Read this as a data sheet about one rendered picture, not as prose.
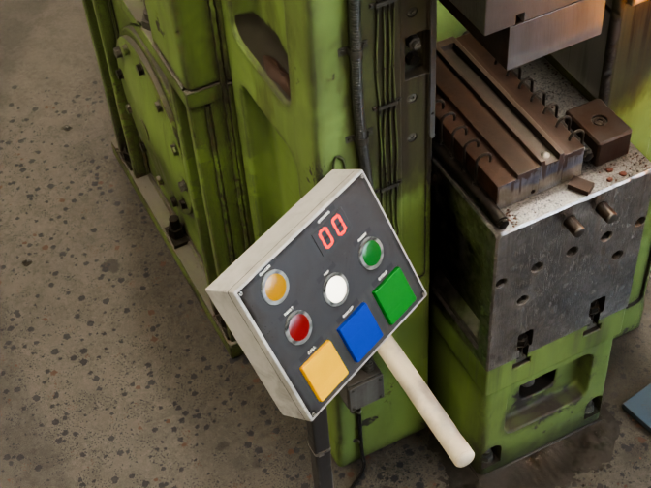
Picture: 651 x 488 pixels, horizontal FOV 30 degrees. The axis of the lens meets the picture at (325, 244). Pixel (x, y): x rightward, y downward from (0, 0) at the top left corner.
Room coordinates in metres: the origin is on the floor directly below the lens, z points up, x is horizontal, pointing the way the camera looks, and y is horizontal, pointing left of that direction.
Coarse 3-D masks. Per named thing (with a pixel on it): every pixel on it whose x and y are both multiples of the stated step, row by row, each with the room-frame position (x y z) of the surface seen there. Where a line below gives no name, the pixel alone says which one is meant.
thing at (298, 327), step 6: (294, 318) 1.25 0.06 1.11; (300, 318) 1.25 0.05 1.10; (306, 318) 1.26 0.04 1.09; (294, 324) 1.24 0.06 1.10; (300, 324) 1.24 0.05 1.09; (306, 324) 1.25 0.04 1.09; (294, 330) 1.23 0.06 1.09; (300, 330) 1.23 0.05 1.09; (306, 330) 1.24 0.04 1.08; (294, 336) 1.22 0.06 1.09; (300, 336) 1.23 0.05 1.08
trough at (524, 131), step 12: (444, 48) 2.04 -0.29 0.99; (456, 48) 2.04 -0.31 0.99; (456, 60) 2.01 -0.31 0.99; (468, 60) 2.00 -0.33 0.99; (468, 72) 1.97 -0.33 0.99; (480, 72) 1.95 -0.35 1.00; (480, 84) 1.92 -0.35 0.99; (492, 84) 1.91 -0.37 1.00; (492, 96) 1.88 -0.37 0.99; (504, 96) 1.87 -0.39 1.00; (504, 108) 1.84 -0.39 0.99; (516, 108) 1.83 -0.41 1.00; (516, 120) 1.81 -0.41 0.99; (528, 132) 1.77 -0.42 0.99; (540, 144) 1.73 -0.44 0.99; (552, 156) 1.70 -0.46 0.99
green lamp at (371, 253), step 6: (372, 240) 1.40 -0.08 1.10; (366, 246) 1.39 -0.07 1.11; (372, 246) 1.40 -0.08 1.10; (378, 246) 1.40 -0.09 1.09; (366, 252) 1.38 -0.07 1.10; (372, 252) 1.39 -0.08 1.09; (378, 252) 1.39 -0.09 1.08; (366, 258) 1.38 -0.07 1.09; (372, 258) 1.38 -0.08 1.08; (378, 258) 1.39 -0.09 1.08; (372, 264) 1.37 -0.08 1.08
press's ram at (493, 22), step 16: (464, 0) 1.67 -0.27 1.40; (480, 0) 1.62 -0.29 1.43; (496, 0) 1.62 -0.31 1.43; (512, 0) 1.63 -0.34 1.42; (528, 0) 1.64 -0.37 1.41; (544, 0) 1.66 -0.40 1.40; (560, 0) 1.67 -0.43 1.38; (576, 0) 1.68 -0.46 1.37; (480, 16) 1.62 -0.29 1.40; (496, 16) 1.62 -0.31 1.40; (512, 16) 1.63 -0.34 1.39; (528, 16) 1.64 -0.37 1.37; (480, 32) 1.62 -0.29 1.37
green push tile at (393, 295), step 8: (392, 272) 1.38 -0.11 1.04; (400, 272) 1.39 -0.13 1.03; (384, 280) 1.37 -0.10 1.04; (392, 280) 1.37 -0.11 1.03; (400, 280) 1.38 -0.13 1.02; (376, 288) 1.35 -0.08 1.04; (384, 288) 1.35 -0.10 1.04; (392, 288) 1.36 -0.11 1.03; (400, 288) 1.37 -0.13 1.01; (408, 288) 1.37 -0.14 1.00; (376, 296) 1.34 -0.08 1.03; (384, 296) 1.34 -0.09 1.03; (392, 296) 1.35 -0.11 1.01; (400, 296) 1.36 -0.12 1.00; (408, 296) 1.36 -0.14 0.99; (384, 304) 1.33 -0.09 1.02; (392, 304) 1.34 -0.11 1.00; (400, 304) 1.35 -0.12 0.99; (408, 304) 1.35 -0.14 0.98; (384, 312) 1.33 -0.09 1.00; (392, 312) 1.33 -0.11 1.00; (400, 312) 1.34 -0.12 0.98; (392, 320) 1.32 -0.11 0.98
